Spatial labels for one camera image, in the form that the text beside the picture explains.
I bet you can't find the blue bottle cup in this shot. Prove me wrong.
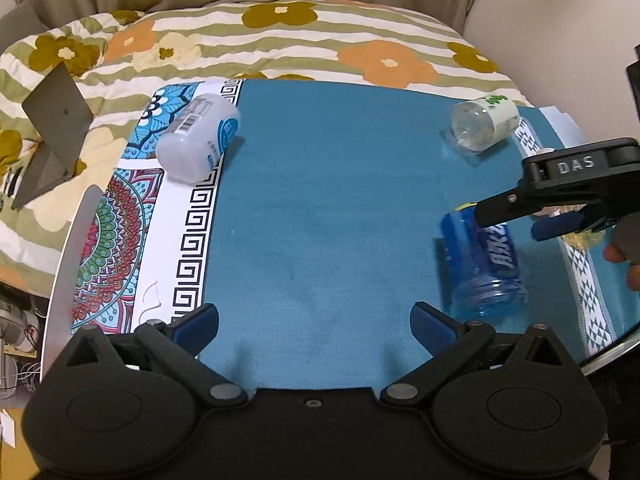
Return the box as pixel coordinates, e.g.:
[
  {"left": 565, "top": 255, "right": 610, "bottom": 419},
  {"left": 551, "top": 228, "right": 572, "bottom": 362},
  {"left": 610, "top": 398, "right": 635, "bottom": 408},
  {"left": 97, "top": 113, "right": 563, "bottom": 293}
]
[{"left": 440, "top": 203, "right": 528, "bottom": 318}]

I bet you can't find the yellow-label clear bottle cup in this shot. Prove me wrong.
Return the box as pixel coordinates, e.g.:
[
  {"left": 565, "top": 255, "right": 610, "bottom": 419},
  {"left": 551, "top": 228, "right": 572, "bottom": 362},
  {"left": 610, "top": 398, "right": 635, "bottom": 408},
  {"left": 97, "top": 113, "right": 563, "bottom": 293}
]
[{"left": 562, "top": 230, "right": 605, "bottom": 252}]

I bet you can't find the green-label clear bottle cup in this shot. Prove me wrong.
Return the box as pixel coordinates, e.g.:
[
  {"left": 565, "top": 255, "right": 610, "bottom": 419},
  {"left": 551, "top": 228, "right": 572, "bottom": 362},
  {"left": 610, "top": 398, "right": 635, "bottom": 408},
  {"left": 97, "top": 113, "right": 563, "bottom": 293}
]
[{"left": 450, "top": 94, "right": 521, "bottom": 154}]

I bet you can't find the white blue-label bottle cup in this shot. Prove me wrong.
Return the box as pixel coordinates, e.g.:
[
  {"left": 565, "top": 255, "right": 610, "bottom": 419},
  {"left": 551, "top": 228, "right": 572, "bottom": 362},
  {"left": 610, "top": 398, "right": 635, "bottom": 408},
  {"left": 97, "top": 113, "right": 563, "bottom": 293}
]
[{"left": 155, "top": 93, "right": 241, "bottom": 185}]

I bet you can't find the person right hand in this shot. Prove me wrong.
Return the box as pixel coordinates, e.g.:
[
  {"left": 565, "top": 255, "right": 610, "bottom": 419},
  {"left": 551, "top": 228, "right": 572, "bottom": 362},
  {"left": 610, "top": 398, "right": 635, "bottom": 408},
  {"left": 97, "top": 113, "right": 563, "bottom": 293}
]
[{"left": 603, "top": 212, "right": 640, "bottom": 292}]

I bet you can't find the teal patterned cloth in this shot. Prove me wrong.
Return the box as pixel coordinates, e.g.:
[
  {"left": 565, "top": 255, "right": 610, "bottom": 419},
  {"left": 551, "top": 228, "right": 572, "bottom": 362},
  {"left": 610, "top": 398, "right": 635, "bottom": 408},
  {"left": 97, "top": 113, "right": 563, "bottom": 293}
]
[{"left": 69, "top": 77, "right": 640, "bottom": 391}]

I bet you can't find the grey folding stand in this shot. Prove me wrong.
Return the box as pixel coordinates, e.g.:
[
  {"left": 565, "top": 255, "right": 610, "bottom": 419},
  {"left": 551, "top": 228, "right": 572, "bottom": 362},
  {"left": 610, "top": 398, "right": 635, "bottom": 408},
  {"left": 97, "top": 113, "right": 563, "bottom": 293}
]
[{"left": 12, "top": 62, "right": 93, "bottom": 210}]

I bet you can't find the floral striped quilt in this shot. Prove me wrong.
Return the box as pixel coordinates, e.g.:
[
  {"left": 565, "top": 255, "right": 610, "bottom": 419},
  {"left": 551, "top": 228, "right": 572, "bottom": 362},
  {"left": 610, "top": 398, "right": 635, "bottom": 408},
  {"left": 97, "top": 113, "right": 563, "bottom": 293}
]
[{"left": 1, "top": 0, "right": 525, "bottom": 297}]

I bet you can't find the grey headboard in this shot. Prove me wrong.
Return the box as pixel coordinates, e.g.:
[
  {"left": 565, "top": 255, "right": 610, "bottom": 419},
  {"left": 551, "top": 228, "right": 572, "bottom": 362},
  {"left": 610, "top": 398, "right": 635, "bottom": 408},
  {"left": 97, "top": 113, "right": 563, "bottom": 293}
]
[{"left": 0, "top": 2, "right": 47, "bottom": 53}]

